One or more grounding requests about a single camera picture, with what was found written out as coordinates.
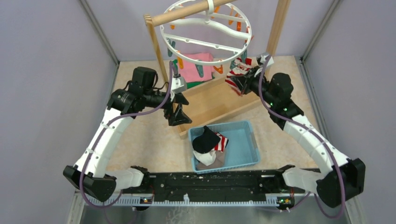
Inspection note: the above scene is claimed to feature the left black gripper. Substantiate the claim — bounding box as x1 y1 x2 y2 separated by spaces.
143 89 192 126

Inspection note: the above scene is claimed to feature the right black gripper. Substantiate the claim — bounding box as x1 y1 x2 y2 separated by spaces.
231 66 276 106

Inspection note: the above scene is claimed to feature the white round clip hanger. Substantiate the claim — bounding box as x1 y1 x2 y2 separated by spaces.
159 0 254 66

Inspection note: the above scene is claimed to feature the light blue plastic basket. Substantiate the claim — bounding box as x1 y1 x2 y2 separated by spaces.
191 120 261 174

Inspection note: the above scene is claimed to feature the red white santa sock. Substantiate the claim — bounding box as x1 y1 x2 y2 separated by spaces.
213 133 229 153

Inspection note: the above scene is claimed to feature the grey striped-cuff sock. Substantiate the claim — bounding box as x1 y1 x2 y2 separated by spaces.
196 151 226 170

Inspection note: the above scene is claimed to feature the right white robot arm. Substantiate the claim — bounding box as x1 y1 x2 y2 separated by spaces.
226 73 366 208

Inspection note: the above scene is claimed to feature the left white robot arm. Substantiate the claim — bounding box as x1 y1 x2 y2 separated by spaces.
63 63 192 203

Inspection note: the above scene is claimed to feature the green folded cloth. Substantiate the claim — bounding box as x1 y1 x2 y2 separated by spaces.
172 59 214 88

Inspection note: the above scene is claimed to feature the pink folded cloth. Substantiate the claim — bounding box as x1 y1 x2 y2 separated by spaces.
178 53 214 83

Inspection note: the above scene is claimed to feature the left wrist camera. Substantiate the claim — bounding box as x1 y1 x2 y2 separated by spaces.
171 74 188 94

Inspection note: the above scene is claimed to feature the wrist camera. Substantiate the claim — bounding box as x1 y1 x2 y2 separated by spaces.
171 74 188 94
255 52 275 77

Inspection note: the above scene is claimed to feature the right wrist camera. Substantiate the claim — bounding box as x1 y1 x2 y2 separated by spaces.
255 52 275 77

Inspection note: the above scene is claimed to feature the wooden drying rack frame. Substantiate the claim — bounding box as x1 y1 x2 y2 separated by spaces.
143 0 291 137

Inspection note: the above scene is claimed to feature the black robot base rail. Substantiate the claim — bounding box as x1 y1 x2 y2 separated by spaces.
133 171 304 203

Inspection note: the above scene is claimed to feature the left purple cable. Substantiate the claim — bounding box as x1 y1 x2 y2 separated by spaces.
79 60 178 211

